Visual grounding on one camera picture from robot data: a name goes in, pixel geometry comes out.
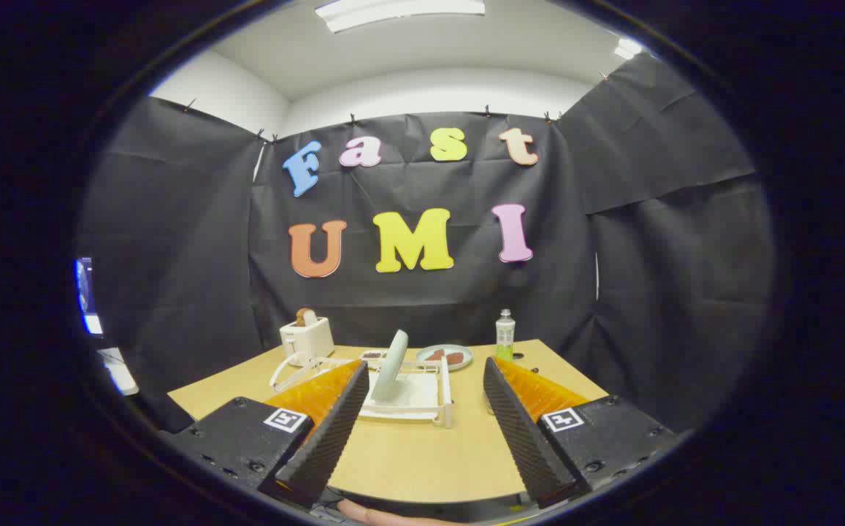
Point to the white toaster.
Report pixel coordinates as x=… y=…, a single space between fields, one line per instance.
x=305 y=340

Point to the black backdrop cloth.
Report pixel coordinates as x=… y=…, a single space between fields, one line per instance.
x=429 y=307

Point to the large pale green plate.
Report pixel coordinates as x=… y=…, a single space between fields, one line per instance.
x=391 y=365

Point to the computer monitor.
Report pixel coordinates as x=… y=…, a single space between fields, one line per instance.
x=86 y=292

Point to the green drink bottle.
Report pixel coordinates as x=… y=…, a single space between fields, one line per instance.
x=505 y=336

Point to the small pale green plate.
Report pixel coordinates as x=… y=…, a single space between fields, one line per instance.
x=468 y=357

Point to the long ceiling light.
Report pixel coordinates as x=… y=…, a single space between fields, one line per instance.
x=393 y=11

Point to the white drying mat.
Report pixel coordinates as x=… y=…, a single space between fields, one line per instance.
x=418 y=391

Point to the white flat sheet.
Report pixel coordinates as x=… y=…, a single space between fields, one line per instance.
x=119 y=372

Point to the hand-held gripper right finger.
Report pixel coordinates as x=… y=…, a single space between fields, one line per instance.
x=524 y=438

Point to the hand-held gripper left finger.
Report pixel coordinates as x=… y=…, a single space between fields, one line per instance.
x=327 y=446

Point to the brown bread slice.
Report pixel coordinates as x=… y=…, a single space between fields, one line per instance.
x=305 y=316

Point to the brown meat piece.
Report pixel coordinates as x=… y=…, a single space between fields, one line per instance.
x=455 y=358
x=437 y=356

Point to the small ceiling light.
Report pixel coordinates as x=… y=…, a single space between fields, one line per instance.
x=628 y=48

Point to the white divided snack dish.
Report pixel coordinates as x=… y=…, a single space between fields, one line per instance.
x=373 y=355

